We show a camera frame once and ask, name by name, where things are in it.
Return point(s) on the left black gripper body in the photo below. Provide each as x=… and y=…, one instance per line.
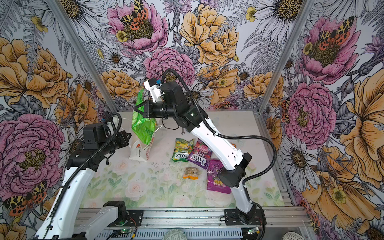
x=117, y=142

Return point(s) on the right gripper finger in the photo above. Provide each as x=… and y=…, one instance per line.
x=137, y=115
x=140, y=107

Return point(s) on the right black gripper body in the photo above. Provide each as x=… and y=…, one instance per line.
x=160, y=109

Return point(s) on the green Lays chips bag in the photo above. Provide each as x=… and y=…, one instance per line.
x=144, y=128

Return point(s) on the white floral paper bag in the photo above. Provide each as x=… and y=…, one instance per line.
x=137, y=150

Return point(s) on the purple Lotte gummy bag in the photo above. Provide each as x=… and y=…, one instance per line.
x=213, y=181

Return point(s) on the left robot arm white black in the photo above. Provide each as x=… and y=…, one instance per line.
x=80, y=169

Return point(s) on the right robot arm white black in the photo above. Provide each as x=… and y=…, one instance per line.
x=197, y=122

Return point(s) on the green Foxs candy bag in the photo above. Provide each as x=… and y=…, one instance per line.
x=182, y=150

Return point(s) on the purple Foxs berries candy bag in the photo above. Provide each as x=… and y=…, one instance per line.
x=200, y=155

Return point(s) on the small tan snack packet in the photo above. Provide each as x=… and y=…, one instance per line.
x=191, y=173

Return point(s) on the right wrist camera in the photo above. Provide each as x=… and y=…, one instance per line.
x=152, y=85

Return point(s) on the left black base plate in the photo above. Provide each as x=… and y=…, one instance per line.
x=131, y=218

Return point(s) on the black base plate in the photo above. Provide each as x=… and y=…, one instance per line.
x=131, y=218
x=234, y=217

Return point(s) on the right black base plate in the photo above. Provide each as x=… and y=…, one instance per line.
x=234, y=217

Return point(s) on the aluminium mounting rail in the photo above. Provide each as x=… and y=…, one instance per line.
x=208, y=223

